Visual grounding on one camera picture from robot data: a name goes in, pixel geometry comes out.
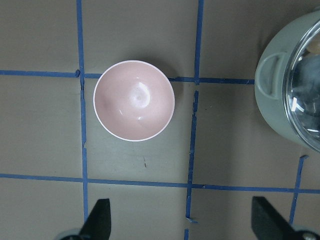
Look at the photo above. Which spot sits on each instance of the glass pot lid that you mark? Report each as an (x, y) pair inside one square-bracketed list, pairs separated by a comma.
[(302, 90)]

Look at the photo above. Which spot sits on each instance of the pink bowl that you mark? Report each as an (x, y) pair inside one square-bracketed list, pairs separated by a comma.
[(133, 100)]

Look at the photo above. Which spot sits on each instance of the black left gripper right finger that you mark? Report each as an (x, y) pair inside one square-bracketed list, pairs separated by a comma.
[(266, 221)]

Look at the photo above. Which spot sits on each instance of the grey-green cooking pot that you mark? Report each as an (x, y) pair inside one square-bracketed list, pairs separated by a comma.
[(271, 69)]

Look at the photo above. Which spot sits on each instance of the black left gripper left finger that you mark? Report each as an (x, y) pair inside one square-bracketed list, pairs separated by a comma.
[(98, 224)]

